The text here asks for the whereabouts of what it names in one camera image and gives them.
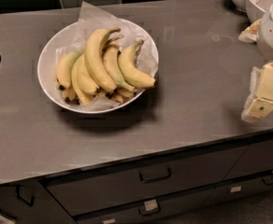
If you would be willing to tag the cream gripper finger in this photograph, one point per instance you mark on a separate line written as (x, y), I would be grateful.
(259, 103)

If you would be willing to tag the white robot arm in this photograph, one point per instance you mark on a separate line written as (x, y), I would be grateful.
(265, 35)

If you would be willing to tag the banana peel near bowls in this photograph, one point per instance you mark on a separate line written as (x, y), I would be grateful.
(249, 35)

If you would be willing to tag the white ceramic bowl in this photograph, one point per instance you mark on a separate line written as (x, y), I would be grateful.
(47, 69)

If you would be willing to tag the tall center yellow banana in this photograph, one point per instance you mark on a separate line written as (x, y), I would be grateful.
(93, 58)

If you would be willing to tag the yellow banana beside center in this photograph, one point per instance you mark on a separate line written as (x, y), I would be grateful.
(85, 81)

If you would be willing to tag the lower left yellow banana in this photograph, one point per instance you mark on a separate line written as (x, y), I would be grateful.
(84, 98)

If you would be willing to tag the left greenish yellow banana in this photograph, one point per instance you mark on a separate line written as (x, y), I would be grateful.
(63, 70)

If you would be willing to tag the white paper liner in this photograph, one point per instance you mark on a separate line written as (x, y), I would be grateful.
(120, 95)

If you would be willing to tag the upper drawer black handle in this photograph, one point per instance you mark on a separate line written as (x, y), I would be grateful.
(154, 175)

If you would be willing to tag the lower drawer black handle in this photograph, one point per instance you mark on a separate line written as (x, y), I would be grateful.
(149, 208)

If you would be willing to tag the left cabinet black handle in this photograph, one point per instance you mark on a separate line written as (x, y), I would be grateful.
(25, 195)

